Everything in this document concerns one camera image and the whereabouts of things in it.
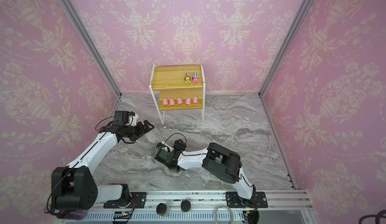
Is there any green truck with grille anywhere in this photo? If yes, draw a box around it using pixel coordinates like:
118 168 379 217
184 73 191 84

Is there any pink blue toy truck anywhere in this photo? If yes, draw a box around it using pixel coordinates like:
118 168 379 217
192 73 199 83

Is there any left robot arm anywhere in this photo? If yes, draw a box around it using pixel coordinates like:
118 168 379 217
46 111 154 214

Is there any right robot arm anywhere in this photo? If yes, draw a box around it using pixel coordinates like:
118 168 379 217
155 140 258 208

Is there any black round knob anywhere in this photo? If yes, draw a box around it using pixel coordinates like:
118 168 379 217
156 203 170 217
181 200 192 213

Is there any purple drink bottle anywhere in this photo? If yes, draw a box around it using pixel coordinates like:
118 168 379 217
56 210 87 221

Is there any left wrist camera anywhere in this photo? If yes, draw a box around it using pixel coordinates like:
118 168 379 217
128 112 139 126

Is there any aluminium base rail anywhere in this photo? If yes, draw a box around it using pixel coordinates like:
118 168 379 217
61 189 314 213

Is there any wooden two-tier shelf white frame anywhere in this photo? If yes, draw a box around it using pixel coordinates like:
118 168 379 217
149 64 206 124

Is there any coiled white cable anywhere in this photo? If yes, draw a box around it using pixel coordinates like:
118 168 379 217
214 205 234 224

